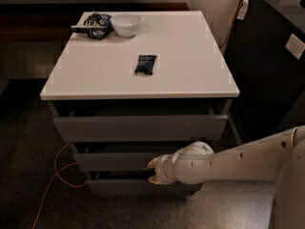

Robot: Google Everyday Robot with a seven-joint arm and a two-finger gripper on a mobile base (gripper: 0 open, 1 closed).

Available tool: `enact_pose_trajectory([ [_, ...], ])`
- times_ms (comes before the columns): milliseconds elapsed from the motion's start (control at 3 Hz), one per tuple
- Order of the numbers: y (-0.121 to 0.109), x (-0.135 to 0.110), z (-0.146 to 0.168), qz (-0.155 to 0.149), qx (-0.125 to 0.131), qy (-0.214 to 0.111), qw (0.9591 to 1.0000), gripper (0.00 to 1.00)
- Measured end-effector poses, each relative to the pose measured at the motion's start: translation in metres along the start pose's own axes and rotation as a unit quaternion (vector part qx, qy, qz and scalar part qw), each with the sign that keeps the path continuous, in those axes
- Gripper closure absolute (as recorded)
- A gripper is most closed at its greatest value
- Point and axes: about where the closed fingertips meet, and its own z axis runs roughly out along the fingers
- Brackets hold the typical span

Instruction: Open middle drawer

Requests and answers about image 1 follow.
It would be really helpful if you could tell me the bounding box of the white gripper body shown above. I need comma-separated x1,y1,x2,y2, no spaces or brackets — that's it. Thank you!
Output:
154,155,175,185

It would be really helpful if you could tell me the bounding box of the grey drawer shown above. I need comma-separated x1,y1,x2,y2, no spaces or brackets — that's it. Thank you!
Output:
88,170,201,195
52,99,228,142
73,141,214,172

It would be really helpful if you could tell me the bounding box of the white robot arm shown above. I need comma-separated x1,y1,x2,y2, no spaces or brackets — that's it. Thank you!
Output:
148,126,305,229

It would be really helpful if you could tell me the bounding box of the grey top drawer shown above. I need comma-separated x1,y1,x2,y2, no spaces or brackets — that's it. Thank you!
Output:
52,99,228,142

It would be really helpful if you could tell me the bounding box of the grey bottom drawer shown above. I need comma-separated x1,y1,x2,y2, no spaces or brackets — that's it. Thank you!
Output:
88,170,201,195

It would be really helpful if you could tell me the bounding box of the white top drawer cabinet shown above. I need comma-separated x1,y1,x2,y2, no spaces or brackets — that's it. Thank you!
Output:
39,10,240,196

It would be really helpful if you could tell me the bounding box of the small dark snack packet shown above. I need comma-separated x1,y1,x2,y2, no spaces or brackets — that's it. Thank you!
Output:
134,54,157,75

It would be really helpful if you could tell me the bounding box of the white bowl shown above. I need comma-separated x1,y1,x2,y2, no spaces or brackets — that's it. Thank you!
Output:
111,13,142,38

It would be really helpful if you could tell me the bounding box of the blue chip bag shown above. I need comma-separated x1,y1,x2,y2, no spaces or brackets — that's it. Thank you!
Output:
71,12,113,40

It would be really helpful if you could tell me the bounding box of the dark wooden bench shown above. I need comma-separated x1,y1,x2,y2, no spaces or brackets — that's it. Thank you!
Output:
0,2,189,43

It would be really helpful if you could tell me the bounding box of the orange cable on floor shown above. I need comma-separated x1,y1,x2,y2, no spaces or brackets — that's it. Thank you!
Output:
31,142,89,229

